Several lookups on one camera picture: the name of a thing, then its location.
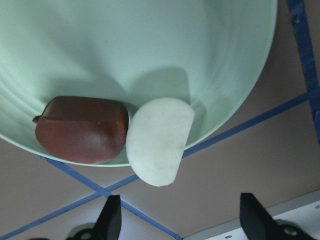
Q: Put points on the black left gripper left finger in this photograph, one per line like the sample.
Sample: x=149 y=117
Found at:
x=109 y=223

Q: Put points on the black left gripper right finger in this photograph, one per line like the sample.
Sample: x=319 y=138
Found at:
x=255 y=221

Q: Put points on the brown bun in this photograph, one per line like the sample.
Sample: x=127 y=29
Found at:
x=83 y=130

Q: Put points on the white bun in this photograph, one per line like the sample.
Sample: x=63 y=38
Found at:
x=156 y=139

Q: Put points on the pale green plate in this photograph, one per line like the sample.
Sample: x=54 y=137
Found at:
x=208 y=53

